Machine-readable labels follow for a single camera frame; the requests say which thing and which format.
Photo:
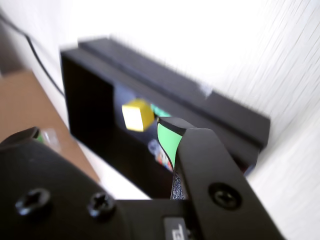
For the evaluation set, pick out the yellow wooden cube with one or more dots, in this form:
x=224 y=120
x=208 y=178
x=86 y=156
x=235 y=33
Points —
x=135 y=117

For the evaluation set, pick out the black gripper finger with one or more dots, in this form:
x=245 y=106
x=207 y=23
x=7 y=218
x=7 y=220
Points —
x=212 y=162
x=50 y=200

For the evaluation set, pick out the small snack packet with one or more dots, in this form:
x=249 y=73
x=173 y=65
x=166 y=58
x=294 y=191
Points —
x=160 y=155

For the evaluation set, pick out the green wooden cube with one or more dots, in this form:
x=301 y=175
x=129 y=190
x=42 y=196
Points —
x=160 y=111

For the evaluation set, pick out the black cardboard box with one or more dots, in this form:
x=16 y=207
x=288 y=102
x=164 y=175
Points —
x=87 y=100

